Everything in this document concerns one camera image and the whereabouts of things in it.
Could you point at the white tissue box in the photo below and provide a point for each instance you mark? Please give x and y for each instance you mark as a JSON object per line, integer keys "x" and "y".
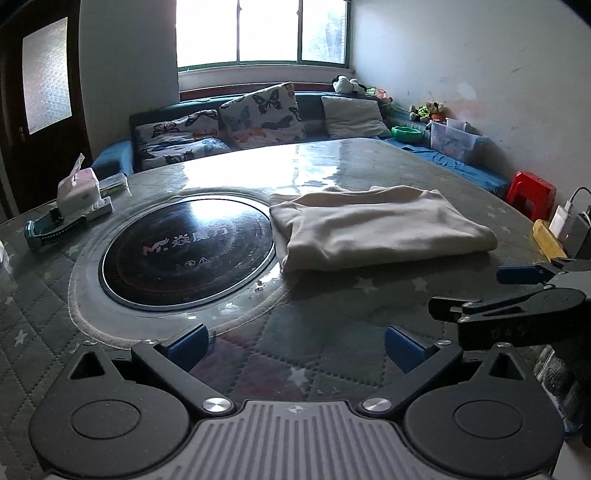
{"x": 78, "y": 189}

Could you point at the grey cushion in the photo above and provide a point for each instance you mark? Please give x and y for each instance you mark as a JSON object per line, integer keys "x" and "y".
{"x": 353, "y": 116}

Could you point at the butterfly print cushion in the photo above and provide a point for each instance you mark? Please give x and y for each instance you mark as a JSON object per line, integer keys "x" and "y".
{"x": 261, "y": 115}
{"x": 180, "y": 125}
{"x": 184, "y": 152}

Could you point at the grey box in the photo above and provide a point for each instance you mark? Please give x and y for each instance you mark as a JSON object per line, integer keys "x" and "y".
{"x": 577, "y": 235}

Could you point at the person's right hand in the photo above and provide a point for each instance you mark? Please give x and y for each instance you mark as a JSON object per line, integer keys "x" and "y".
{"x": 568, "y": 387}

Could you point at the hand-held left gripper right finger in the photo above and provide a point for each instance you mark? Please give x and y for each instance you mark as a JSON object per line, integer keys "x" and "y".
{"x": 406, "y": 350}

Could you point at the window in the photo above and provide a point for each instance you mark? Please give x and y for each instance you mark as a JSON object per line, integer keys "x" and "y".
{"x": 261, "y": 30}

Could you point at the black and teal watch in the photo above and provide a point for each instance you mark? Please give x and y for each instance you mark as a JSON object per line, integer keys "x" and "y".
{"x": 51, "y": 230}

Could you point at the panda plush toy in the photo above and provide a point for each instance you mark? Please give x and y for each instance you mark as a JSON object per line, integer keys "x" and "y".
{"x": 348, "y": 85}

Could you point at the red plastic stool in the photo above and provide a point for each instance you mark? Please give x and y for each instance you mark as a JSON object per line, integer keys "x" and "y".
{"x": 531, "y": 191}

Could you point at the pink and green plush toy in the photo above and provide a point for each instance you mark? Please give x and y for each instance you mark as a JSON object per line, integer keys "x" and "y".
{"x": 381, "y": 95}

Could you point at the dark door with frosted glass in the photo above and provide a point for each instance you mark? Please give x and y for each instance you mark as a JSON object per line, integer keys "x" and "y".
{"x": 46, "y": 78}

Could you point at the yellow block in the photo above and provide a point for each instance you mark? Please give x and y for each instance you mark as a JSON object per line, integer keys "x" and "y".
{"x": 548, "y": 240}

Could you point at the green plastic bowl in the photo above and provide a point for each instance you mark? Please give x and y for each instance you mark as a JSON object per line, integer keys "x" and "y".
{"x": 406, "y": 134}

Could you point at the round black induction cooktop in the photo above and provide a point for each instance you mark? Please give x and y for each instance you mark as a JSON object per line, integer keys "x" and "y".
{"x": 184, "y": 254}

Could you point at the clear plastic storage box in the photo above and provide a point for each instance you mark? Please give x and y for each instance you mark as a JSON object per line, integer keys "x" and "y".
{"x": 455, "y": 143}

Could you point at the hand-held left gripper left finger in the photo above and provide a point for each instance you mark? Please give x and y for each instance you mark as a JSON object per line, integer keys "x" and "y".
{"x": 187, "y": 347}

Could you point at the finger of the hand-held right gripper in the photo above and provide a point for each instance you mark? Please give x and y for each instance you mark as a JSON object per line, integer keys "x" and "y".
{"x": 521, "y": 275}
{"x": 508, "y": 302}

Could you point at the cream shirt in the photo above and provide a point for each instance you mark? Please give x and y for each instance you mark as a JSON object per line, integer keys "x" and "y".
{"x": 378, "y": 226}

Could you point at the green and brown plush toy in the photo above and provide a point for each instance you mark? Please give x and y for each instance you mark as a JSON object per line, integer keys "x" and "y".
{"x": 427, "y": 111}

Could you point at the green and white packet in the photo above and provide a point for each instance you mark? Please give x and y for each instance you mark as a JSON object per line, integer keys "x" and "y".
{"x": 114, "y": 183}

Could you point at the blue sofa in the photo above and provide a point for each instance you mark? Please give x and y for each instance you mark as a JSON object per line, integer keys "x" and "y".
{"x": 314, "y": 108}

